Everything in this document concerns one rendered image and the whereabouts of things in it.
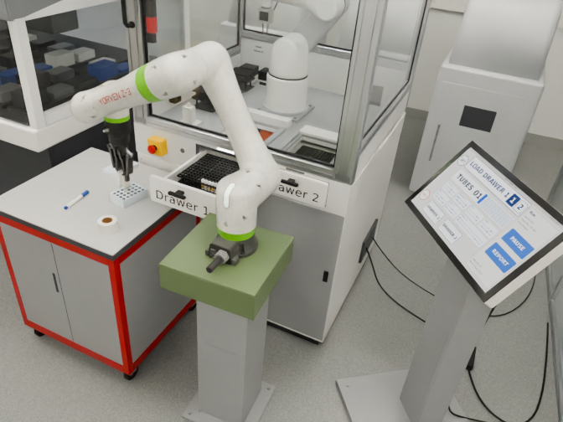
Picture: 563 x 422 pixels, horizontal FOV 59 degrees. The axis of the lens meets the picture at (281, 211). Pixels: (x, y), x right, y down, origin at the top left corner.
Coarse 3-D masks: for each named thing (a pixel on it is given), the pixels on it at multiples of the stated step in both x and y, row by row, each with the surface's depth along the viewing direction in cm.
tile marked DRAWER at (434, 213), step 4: (432, 200) 169; (428, 204) 169; (432, 204) 168; (424, 208) 169; (428, 208) 168; (432, 208) 167; (436, 208) 165; (440, 208) 164; (424, 212) 169; (428, 212) 167; (432, 212) 166; (436, 212) 165; (440, 212) 164; (428, 216) 166; (432, 216) 165; (436, 216) 164; (440, 216) 163; (432, 220) 164; (436, 220) 163
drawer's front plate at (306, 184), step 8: (288, 176) 196; (296, 176) 194; (304, 176) 194; (280, 184) 200; (304, 184) 195; (312, 184) 193; (320, 184) 191; (280, 192) 201; (304, 192) 196; (312, 192) 195; (320, 192) 193; (304, 200) 198; (320, 200) 195
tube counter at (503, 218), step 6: (474, 192) 158; (480, 192) 156; (474, 198) 156; (480, 198) 155; (486, 198) 153; (492, 198) 152; (480, 204) 154; (486, 204) 152; (492, 204) 151; (498, 204) 149; (486, 210) 151; (492, 210) 150; (498, 210) 148; (504, 210) 146; (492, 216) 149; (498, 216) 147; (504, 216) 145; (510, 216) 144; (498, 222) 146; (504, 222) 144; (510, 222) 143
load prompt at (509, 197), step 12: (468, 168) 164; (480, 168) 161; (480, 180) 158; (492, 180) 155; (492, 192) 153; (504, 192) 150; (516, 192) 147; (504, 204) 147; (516, 204) 145; (528, 204) 142
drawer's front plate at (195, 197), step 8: (152, 176) 185; (152, 184) 187; (160, 184) 185; (168, 184) 183; (176, 184) 182; (152, 192) 189; (184, 192) 182; (192, 192) 180; (200, 192) 179; (152, 200) 191; (160, 200) 189; (168, 200) 187; (176, 200) 186; (184, 200) 184; (192, 200) 182; (200, 200) 180; (208, 200) 179; (176, 208) 188; (184, 208) 186; (192, 208) 184; (200, 208) 182; (208, 208) 181; (200, 216) 184
